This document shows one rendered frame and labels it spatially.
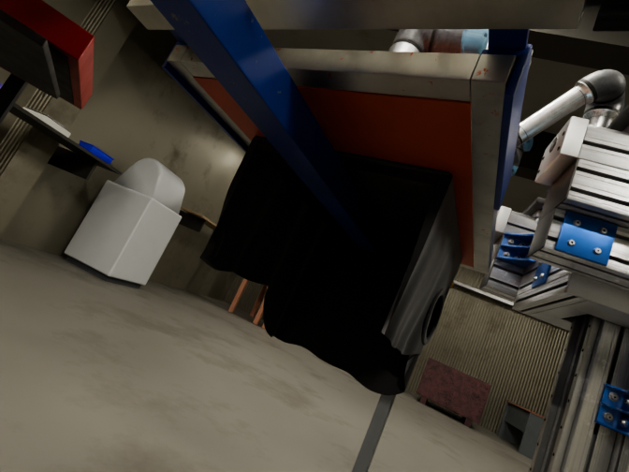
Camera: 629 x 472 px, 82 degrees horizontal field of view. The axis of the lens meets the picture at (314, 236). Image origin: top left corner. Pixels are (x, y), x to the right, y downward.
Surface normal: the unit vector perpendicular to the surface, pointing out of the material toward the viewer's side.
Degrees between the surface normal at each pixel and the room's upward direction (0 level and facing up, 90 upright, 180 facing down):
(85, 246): 90
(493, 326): 90
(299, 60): 90
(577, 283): 90
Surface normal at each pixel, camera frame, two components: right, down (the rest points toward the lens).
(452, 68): -0.38, -0.36
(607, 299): -0.19, -0.29
